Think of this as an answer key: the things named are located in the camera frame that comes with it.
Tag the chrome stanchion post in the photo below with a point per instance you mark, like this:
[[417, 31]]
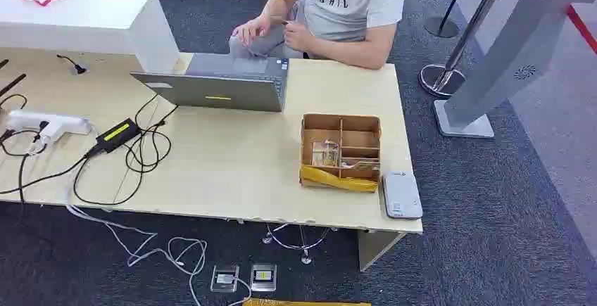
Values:
[[443, 78]]

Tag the chrome chair base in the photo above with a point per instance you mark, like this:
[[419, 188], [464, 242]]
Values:
[[304, 247]]

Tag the wooden compartment box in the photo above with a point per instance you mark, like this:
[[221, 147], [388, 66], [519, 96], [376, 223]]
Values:
[[357, 138]]

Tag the yellow tape strip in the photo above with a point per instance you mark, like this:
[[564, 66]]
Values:
[[336, 180]]

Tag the white plug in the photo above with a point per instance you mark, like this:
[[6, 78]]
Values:
[[38, 144]]

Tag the black power adapter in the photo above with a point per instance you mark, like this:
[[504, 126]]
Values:
[[117, 134]]

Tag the grey kiosk stand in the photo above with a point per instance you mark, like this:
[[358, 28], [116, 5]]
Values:
[[503, 57]]

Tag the grey laptop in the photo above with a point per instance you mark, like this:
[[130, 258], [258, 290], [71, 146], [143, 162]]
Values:
[[219, 90]]

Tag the person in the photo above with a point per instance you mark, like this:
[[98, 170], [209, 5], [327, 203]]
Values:
[[354, 5]]

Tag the person's right hand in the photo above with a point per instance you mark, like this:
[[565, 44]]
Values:
[[251, 31]]

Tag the desk leg panel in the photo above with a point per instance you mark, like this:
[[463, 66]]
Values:
[[373, 247]]

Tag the white flat device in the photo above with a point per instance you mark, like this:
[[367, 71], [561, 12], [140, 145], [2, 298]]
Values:
[[402, 195]]

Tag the white counter block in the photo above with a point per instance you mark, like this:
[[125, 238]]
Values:
[[74, 19]]

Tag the floor socket yellow label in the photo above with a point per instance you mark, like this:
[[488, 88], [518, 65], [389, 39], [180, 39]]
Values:
[[263, 277]]

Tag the floor socket white label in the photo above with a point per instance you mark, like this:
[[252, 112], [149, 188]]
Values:
[[225, 278]]

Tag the person's left hand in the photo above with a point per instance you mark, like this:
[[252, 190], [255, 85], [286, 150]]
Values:
[[298, 38]]

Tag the black antenna rod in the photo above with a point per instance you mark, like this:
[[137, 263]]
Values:
[[11, 85]]

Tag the black stanchion post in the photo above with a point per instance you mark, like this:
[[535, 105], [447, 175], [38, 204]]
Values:
[[442, 26]]

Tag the white power strip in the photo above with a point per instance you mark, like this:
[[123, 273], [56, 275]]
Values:
[[51, 122]]

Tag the clear card stack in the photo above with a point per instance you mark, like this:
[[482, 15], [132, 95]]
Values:
[[325, 153]]

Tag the red barrier belt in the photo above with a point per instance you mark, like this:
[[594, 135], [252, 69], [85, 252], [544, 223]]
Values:
[[583, 29]]

